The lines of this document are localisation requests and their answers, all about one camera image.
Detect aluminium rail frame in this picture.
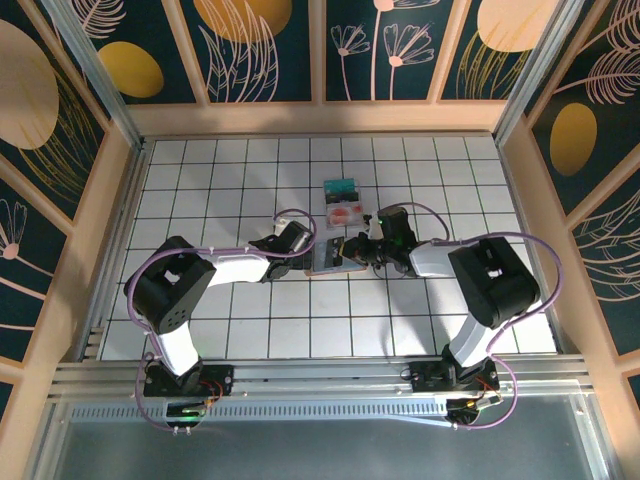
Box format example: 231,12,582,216
47,355,599,404

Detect slotted grey cable duct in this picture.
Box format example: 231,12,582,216
69,403,451,422

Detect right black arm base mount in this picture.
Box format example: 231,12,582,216
407,360,501,397

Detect black VIP card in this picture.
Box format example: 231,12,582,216
319,238,347,271

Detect grey metal base plate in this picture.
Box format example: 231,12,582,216
47,418,609,480

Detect purple cable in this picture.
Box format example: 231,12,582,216
379,202,566,434
125,207,319,435

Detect aluminium corner post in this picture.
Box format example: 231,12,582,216
491,0,587,149
39,0,149,151

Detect aluminium side rail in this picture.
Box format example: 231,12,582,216
74,139,151,362

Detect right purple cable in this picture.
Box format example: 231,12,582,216
379,202,566,434

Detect white card red circles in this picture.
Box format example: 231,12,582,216
327,203,362,226

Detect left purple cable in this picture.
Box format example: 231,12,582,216
125,207,319,435

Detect controller circuit board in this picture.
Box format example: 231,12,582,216
444,392,504,429
164,397,224,430

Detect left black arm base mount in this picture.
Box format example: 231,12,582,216
142,363,236,400

